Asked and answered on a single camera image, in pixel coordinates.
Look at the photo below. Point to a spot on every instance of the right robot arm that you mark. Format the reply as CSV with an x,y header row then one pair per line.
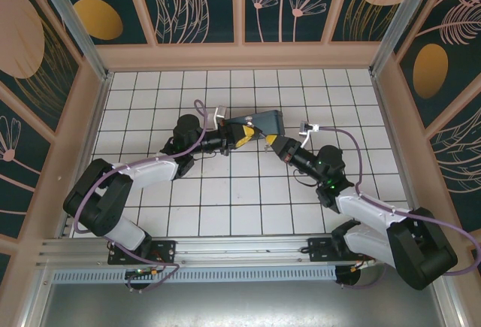
x,y
368,206

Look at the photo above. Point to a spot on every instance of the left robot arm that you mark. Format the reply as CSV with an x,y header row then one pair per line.
x,y
150,171

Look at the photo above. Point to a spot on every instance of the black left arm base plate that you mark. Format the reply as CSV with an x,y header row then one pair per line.
x,y
165,248

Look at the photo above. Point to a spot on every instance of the aluminium mounting rail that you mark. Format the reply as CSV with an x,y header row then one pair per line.
x,y
240,250

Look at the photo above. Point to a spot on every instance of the dark blue box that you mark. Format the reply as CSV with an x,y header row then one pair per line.
x,y
268,122

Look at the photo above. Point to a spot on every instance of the aluminium frame post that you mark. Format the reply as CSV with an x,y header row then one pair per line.
x,y
406,15
71,22

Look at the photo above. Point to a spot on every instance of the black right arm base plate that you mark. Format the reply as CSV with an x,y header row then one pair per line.
x,y
319,248

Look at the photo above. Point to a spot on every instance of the small brass key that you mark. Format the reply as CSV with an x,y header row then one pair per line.
x,y
265,148

